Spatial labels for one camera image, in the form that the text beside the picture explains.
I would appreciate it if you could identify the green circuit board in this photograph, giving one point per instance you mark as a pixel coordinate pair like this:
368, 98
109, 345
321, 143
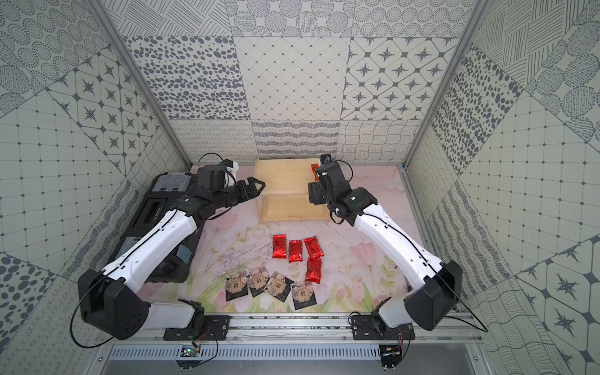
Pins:
189, 352

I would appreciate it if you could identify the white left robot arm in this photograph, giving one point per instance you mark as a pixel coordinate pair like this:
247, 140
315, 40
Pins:
109, 298

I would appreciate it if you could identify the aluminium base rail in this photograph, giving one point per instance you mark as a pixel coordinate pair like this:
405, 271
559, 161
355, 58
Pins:
309, 336

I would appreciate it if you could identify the light wooden shelf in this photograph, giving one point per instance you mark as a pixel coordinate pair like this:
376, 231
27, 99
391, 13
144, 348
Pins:
286, 195

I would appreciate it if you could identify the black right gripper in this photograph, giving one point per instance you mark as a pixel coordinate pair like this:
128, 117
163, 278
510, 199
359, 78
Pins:
315, 191

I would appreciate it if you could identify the brown patterned tea bag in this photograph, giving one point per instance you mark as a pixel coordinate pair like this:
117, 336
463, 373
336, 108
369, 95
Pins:
257, 281
236, 287
303, 295
279, 286

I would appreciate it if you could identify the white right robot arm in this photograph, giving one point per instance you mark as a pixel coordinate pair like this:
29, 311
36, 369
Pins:
435, 284

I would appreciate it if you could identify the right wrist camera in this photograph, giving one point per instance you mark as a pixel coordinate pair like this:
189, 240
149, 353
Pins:
325, 159

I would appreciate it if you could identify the red tea bag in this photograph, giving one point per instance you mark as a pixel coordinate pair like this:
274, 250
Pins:
314, 270
279, 246
295, 251
314, 170
313, 248

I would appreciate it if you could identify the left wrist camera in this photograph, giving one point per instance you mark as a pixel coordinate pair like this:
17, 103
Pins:
231, 165

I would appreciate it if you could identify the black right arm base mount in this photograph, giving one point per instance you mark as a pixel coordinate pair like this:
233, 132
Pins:
372, 327

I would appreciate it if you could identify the black plastic toolbox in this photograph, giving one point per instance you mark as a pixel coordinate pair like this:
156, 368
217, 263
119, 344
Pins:
163, 194

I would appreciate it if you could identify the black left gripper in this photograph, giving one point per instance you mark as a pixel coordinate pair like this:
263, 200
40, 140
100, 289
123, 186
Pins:
241, 190

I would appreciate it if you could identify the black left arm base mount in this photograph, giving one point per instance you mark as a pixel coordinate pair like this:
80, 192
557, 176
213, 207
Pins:
201, 327

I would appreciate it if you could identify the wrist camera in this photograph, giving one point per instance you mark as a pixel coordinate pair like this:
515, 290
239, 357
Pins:
231, 165
325, 159

